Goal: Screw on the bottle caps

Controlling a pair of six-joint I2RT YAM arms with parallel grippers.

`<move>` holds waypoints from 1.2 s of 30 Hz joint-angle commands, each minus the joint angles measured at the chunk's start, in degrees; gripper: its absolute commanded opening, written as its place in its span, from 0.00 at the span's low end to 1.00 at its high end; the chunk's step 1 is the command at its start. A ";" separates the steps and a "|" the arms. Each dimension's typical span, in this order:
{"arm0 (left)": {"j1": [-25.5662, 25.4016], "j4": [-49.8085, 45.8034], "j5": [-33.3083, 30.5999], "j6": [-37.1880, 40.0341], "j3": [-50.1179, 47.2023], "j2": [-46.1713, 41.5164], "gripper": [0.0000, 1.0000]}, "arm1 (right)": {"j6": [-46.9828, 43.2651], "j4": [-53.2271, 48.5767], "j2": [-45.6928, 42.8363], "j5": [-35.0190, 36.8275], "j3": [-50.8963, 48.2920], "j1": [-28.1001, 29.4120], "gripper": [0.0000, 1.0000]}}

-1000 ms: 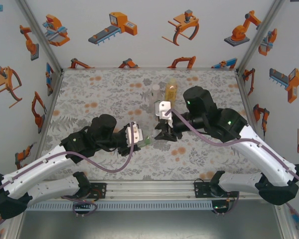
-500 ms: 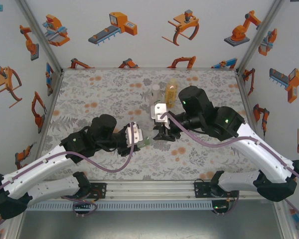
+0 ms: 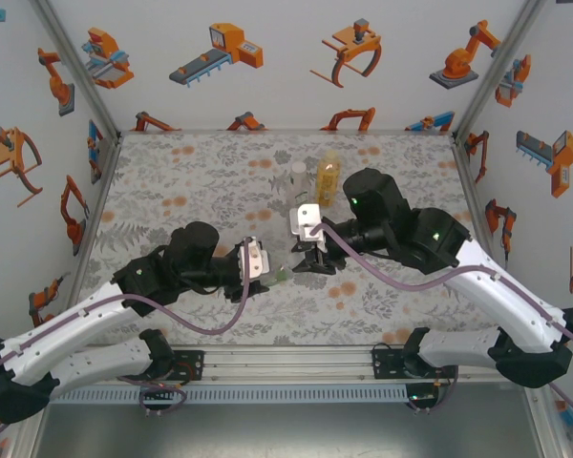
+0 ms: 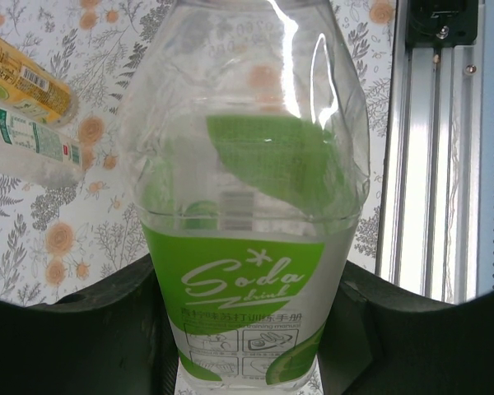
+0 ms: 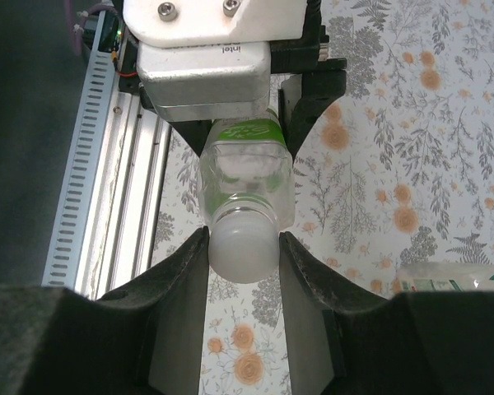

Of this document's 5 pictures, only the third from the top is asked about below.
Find aluminium frame side rail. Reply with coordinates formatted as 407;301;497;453
69;133;125;292
451;135;512;287

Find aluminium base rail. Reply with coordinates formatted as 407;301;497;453
56;345;507;383

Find slotted grey cable duct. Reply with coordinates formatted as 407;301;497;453
47;384;410;406

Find thin base cable loop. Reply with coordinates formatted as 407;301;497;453
408;371;459;414
123;374;192;419

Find clear bottle with green label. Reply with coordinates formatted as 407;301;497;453
266;264;295;287

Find aluminium frame post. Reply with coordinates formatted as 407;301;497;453
28;0;123;142
9;414;49;458
522;385;572;458
451;0;550;144

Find yellow tea bottle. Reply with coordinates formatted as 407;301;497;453
312;149;343;208

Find aluminium frame back rail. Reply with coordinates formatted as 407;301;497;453
118;126;455;137

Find tall clear plastic bottle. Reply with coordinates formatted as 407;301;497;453
286;160;311;211

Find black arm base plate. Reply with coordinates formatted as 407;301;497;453
171;350;205;383
371;346;407;381

